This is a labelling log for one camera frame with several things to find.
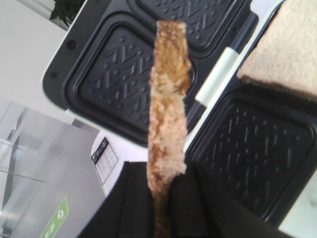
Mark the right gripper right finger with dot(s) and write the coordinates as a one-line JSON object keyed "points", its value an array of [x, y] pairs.
{"points": [[201, 208]]}

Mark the white bread slice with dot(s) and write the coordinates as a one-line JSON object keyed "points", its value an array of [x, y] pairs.
{"points": [[285, 57], [169, 83]]}

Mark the breakfast maker hinged lid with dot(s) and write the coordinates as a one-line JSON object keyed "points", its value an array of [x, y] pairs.
{"points": [[102, 69]]}

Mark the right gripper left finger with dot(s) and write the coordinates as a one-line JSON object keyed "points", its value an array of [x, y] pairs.
{"points": [[127, 212]]}

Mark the green plant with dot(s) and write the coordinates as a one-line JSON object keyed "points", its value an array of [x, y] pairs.
{"points": [[66, 10]]}

